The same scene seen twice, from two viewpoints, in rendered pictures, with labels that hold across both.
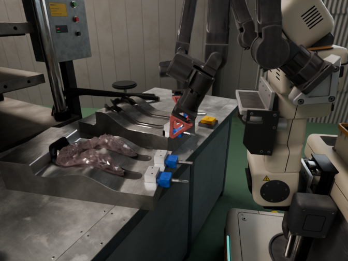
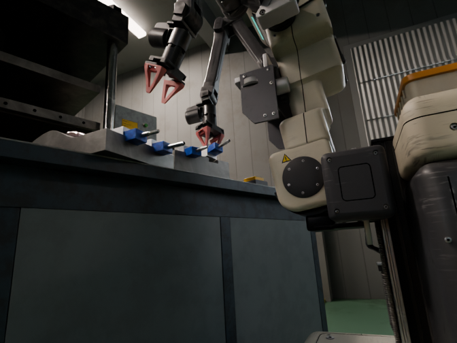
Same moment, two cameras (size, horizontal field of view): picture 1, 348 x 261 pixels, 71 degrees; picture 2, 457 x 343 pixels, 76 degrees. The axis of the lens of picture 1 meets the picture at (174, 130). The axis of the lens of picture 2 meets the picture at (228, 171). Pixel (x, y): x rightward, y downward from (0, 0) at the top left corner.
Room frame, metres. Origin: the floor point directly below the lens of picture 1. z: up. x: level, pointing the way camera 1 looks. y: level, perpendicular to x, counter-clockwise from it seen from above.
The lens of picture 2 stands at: (0.00, -0.37, 0.57)
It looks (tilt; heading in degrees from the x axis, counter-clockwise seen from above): 14 degrees up; 14
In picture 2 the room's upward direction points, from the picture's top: 3 degrees counter-clockwise
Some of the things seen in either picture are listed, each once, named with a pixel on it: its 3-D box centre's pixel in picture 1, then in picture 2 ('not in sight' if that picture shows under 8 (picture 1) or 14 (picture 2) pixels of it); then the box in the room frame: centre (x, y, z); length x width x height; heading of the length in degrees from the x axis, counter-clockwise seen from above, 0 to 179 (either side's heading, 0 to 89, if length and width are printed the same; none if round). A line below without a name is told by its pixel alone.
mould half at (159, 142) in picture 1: (135, 119); (164, 176); (1.07, 0.18, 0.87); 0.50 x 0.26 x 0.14; 61
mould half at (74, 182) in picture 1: (93, 162); (82, 159); (0.72, 0.28, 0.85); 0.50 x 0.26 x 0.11; 79
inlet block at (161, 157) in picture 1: (174, 161); (165, 148); (0.73, 0.00, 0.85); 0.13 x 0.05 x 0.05; 79
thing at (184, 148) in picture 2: (180, 132); (194, 151); (0.89, -0.03, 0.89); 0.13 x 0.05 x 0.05; 61
